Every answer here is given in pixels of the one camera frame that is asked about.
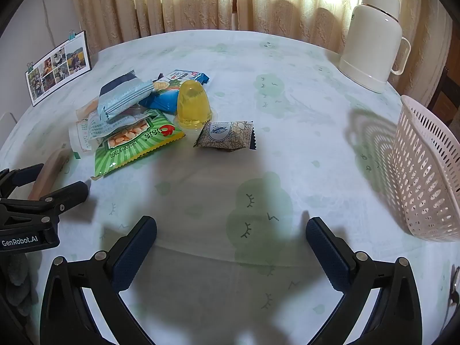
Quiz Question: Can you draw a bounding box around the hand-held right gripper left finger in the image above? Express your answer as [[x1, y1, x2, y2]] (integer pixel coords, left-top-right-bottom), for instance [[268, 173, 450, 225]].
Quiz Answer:
[[39, 216, 159, 345]]

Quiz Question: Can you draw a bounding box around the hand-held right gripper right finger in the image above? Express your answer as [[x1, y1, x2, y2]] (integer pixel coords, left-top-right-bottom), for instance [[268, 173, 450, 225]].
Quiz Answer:
[[305, 217, 423, 345]]

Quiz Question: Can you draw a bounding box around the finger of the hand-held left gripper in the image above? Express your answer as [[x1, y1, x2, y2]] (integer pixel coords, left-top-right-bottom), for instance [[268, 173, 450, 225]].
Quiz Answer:
[[0, 181, 90, 229], [0, 163, 45, 199]]

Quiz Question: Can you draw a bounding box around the wooden handle tool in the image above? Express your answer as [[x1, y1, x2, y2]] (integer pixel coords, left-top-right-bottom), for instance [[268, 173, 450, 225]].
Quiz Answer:
[[28, 149, 72, 202]]

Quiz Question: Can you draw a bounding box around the white translucent snack packet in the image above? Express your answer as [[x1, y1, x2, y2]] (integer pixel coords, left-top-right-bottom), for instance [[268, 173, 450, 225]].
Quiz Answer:
[[68, 110, 152, 159]]

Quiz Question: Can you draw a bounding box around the green snack packet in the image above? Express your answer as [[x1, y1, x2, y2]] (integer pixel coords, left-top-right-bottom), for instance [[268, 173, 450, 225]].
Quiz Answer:
[[91, 110, 186, 181]]

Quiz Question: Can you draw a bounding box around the orange beige snack packet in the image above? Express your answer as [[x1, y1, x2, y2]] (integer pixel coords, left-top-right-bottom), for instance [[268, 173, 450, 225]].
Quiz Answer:
[[75, 97, 101, 121]]

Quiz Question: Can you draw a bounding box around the light blue snack packet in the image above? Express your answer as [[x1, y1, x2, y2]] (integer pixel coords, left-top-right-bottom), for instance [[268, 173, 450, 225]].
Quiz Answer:
[[96, 72, 155, 123]]

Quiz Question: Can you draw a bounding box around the pink plastic basket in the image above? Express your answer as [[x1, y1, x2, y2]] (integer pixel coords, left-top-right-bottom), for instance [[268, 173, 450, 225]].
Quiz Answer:
[[390, 94, 460, 243]]

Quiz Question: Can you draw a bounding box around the yellow jelly cup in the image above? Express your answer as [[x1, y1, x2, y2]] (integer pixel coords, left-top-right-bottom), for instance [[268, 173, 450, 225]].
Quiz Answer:
[[175, 80, 216, 132]]

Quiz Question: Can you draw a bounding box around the beige patterned snack packet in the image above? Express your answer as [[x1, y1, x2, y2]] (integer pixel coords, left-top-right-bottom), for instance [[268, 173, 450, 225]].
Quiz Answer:
[[193, 120, 258, 152]]

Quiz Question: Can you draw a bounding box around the person's left hand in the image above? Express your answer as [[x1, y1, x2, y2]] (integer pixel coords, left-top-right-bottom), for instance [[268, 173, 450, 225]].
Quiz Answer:
[[0, 252, 39, 317]]

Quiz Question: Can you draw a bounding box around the white green printed tablecloth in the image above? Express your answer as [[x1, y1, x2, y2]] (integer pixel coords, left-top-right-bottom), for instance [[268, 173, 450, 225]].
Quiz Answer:
[[0, 29, 460, 345]]

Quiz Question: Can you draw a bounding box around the photo collage board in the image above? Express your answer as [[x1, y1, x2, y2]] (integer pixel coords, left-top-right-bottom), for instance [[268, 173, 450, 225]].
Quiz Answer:
[[24, 30, 93, 108]]

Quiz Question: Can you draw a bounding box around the wristwatch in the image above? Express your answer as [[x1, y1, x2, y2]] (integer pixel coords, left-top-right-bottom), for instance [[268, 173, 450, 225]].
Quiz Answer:
[[449, 264, 460, 310]]

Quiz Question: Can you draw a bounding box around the white thermos jug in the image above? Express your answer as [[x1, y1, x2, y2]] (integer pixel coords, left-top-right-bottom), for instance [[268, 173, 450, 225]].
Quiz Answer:
[[338, 0, 411, 94]]

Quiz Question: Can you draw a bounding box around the beige curtain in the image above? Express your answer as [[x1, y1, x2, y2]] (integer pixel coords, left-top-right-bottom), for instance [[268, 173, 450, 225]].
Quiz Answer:
[[70, 0, 453, 106]]

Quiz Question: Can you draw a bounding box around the thin wall cable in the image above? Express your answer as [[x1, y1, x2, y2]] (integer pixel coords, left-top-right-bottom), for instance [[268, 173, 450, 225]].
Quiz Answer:
[[41, 0, 51, 49]]

